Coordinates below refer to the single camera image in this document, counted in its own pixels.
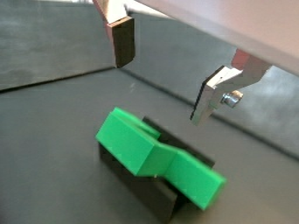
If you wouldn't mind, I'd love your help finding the green U-shaped block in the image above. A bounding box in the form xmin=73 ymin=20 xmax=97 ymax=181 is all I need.
xmin=97 ymin=108 xmax=228 ymax=210

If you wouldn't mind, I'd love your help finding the black angled fixture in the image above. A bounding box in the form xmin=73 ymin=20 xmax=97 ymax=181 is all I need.
xmin=99 ymin=116 xmax=215 ymax=224

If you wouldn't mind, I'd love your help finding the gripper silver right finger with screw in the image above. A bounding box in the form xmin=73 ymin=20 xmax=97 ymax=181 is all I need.
xmin=191 ymin=50 xmax=272 ymax=125

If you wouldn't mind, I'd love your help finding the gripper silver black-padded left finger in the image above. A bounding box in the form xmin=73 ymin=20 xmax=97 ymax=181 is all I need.
xmin=93 ymin=0 xmax=137 ymax=68

